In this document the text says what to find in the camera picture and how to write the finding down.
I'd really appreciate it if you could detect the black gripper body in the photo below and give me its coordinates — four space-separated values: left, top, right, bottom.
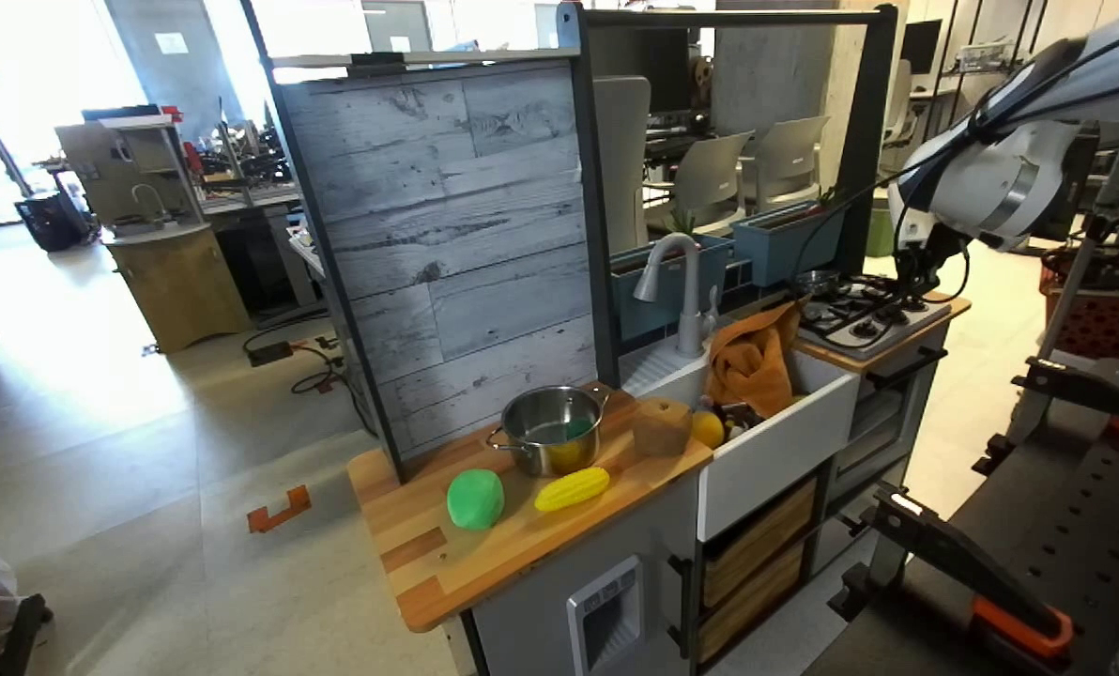
894 217 955 281

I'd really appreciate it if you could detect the open silver pot, green inside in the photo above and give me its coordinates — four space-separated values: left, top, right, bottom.
482 383 618 482

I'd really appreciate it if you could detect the white stove panel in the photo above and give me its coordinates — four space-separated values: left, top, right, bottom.
797 275 950 354

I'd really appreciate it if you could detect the long teal planter box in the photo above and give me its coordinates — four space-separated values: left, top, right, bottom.
713 204 856 311

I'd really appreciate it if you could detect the pale mesh chair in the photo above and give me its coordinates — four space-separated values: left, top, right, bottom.
667 127 756 235
746 114 830 217

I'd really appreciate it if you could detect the red perforated rack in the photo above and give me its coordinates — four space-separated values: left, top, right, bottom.
1040 240 1119 368

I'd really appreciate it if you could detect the white sink basin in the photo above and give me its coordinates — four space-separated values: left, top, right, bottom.
618 340 865 544

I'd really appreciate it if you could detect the silver toy faucet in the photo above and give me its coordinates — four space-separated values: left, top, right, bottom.
631 230 726 359

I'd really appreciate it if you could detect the small teal planter box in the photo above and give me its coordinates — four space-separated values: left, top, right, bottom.
607 279 693 354

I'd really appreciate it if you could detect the black orange clamp stand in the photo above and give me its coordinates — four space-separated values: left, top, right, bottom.
832 485 1078 669

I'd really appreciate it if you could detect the brown toy kiwi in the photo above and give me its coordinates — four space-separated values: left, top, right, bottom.
631 394 693 460

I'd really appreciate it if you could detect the tall pale rounded panel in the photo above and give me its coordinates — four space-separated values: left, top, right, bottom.
595 72 655 258

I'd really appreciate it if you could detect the grey wood plank backsplash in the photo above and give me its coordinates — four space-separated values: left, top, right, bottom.
269 55 603 469

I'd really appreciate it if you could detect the green toy ball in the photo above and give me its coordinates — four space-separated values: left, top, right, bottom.
442 467 509 533

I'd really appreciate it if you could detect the wooden toy kitchen unit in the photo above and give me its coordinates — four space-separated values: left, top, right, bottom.
235 5 978 676

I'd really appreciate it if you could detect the black power brick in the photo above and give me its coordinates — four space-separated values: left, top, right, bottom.
240 334 295 370

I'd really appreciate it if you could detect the beige cabinet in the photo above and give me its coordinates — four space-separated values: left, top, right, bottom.
101 220 259 355

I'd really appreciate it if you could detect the black bag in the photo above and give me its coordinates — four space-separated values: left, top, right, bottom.
11 185 101 255

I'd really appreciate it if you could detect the orange floor bracket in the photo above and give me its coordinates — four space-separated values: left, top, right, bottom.
245 482 314 535

